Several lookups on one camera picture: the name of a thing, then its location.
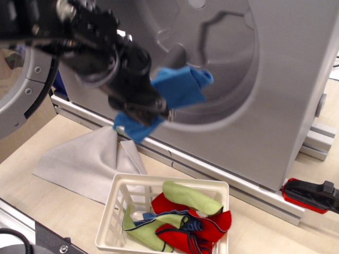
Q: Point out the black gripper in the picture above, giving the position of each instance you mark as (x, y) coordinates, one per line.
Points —
(127, 84)

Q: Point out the blue cloth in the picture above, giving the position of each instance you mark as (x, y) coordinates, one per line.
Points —
(180, 87)

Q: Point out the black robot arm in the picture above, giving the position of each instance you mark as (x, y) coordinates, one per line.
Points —
(86, 39)

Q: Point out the white plastic laundry basket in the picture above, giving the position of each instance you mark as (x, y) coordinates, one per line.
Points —
(137, 192)

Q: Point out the grey washing machine door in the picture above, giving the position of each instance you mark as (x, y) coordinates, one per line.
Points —
(26, 78)

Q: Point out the grey toy washing machine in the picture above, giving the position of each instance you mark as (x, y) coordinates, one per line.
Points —
(270, 61)

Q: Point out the grey felt cloth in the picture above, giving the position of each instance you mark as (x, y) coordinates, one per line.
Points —
(87, 164)

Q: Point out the light green cloth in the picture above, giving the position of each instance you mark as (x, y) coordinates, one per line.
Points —
(144, 229)

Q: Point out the red cloth with dark trim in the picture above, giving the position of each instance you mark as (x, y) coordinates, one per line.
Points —
(207, 223)

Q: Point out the black metal mounting plate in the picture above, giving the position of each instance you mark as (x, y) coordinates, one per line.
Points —
(46, 238)

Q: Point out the aluminium extrusion side block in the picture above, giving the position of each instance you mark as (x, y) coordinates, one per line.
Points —
(319, 141)

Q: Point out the red and black clamp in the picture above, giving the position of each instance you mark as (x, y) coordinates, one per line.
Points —
(319, 198)

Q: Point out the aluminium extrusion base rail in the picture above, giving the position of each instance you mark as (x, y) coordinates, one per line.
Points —
(254, 194)

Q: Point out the aluminium frame rail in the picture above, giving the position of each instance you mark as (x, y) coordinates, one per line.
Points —
(12, 218)

